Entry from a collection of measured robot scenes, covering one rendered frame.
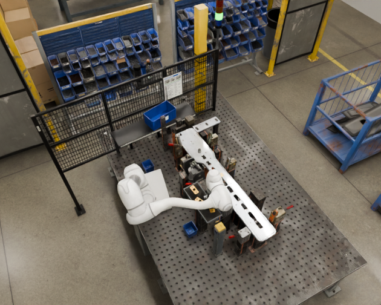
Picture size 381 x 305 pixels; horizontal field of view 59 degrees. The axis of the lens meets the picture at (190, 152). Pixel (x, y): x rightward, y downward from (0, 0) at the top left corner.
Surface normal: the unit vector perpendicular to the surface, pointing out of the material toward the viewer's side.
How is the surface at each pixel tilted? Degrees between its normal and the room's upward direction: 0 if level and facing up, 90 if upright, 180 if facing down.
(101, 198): 0
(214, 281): 0
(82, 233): 0
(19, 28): 90
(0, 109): 89
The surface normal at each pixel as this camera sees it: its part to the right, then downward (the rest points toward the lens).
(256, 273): -0.01, -0.64
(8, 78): 0.46, 0.69
